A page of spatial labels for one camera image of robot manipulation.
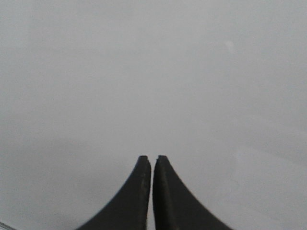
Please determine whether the aluminium whiteboard tray rail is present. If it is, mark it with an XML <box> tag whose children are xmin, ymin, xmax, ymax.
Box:
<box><xmin>0</xmin><ymin>222</ymin><xmax>14</xmax><ymax>230</ymax></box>

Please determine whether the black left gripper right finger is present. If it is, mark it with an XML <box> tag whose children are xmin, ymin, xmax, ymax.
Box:
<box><xmin>153</xmin><ymin>155</ymin><xmax>230</xmax><ymax>230</ymax></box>

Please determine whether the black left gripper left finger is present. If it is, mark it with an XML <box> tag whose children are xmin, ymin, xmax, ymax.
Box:
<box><xmin>78</xmin><ymin>156</ymin><xmax>151</xmax><ymax>230</ymax></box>

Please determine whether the white whiteboard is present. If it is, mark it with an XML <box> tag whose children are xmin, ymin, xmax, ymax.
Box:
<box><xmin>0</xmin><ymin>0</ymin><xmax>307</xmax><ymax>230</ymax></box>

